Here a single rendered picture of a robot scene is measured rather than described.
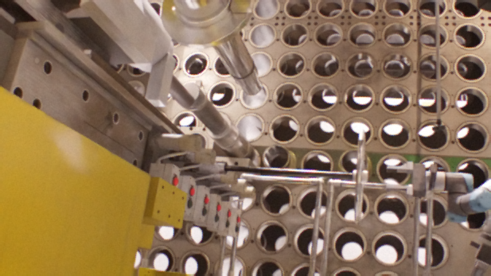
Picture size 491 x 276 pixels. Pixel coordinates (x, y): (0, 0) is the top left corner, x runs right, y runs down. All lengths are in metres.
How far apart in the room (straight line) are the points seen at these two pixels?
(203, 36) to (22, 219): 1.27
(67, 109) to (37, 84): 0.14
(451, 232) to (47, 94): 2.86
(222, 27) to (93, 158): 1.10
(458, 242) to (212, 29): 2.37
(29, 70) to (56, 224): 0.58
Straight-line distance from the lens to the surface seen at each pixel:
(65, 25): 1.53
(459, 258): 3.49
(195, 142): 1.69
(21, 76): 1.23
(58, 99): 1.34
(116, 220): 0.91
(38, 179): 0.72
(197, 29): 1.86
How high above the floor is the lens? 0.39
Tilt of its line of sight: 18 degrees up
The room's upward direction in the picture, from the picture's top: 8 degrees clockwise
